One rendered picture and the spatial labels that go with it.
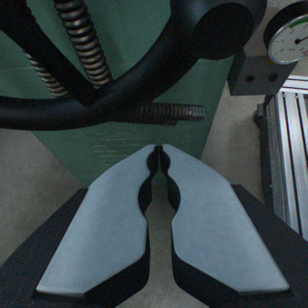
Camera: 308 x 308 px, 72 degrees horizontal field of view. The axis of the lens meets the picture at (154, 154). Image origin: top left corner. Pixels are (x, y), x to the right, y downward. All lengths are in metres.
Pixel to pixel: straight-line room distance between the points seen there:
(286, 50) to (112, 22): 0.23
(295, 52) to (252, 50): 0.06
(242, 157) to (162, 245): 0.49
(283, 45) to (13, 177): 1.03
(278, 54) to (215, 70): 0.11
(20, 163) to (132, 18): 0.89
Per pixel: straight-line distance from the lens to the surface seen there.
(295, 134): 0.83
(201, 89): 0.42
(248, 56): 0.36
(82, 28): 0.21
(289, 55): 0.34
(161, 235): 0.83
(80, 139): 0.58
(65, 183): 0.97
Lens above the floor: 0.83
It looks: 62 degrees down
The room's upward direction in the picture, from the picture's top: 5 degrees counter-clockwise
